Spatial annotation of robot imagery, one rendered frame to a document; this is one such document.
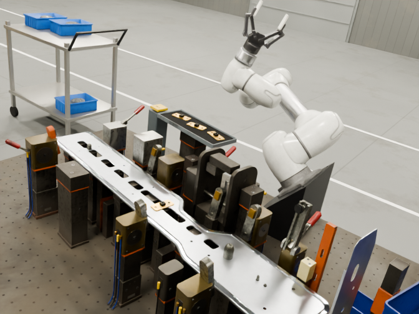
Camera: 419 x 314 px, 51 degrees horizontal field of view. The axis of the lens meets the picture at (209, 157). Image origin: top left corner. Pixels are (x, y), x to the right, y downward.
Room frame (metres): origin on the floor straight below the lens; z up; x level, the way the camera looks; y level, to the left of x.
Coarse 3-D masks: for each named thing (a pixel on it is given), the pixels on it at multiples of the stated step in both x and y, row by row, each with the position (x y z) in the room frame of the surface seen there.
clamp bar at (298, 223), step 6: (300, 204) 1.11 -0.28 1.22; (306, 204) 1.13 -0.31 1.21; (294, 210) 1.12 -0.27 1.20; (300, 210) 1.10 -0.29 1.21; (306, 210) 1.12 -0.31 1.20; (294, 216) 1.14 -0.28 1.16; (300, 216) 1.13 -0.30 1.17; (306, 216) 1.12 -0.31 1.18; (294, 222) 1.13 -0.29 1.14; (300, 222) 1.13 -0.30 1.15; (306, 222) 1.12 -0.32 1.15; (294, 228) 1.13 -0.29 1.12; (300, 228) 1.11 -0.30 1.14; (288, 234) 1.13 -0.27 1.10; (294, 234) 1.13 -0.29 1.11; (300, 234) 1.11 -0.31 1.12; (288, 240) 1.12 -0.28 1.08; (294, 240) 1.11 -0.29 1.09; (294, 246) 1.10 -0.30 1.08
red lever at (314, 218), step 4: (316, 212) 1.20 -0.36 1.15; (320, 212) 1.21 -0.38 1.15; (312, 216) 1.20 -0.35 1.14; (316, 216) 1.19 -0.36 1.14; (320, 216) 1.20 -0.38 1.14; (312, 220) 1.18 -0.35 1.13; (316, 220) 1.18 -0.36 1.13; (308, 224) 1.17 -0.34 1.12; (312, 224) 1.17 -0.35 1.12; (308, 228) 1.16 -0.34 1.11; (304, 232) 1.15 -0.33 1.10; (292, 240) 1.13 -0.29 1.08; (288, 244) 1.12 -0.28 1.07; (292, 244) 1.12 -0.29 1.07; (288, 248) 1.12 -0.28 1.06
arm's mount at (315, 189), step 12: (324, 168) 1.89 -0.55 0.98; (312, 180) 1.70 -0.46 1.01; (324, 180) 1.84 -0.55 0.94; (300, 192) 1.63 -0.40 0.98; (312, 192) 1.72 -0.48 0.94; (324, 192) 1.89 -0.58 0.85; (276, 204) 1.68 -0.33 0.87; (288, 204) 1.65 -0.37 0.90; (312, 204) 1.77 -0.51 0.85; (276, 216) 1.67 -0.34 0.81; (288, 216) 1.65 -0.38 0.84; (276, 228) 1.67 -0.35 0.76; (288, 228) 1.64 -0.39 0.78
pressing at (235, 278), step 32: (96, 160) 1.61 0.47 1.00; (128, 160) 1.65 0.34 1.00; (128, 192) 1.40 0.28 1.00; (160, 192) 1.43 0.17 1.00; (160, 224) 1.22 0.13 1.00; (192, 224) 1.25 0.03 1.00; (192, 256) 1.08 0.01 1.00; (256, 256) 1.13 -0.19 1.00; (224, 288) 0.96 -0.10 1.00; (256, 288) 0.98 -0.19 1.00; (288, 288) 1.00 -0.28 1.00
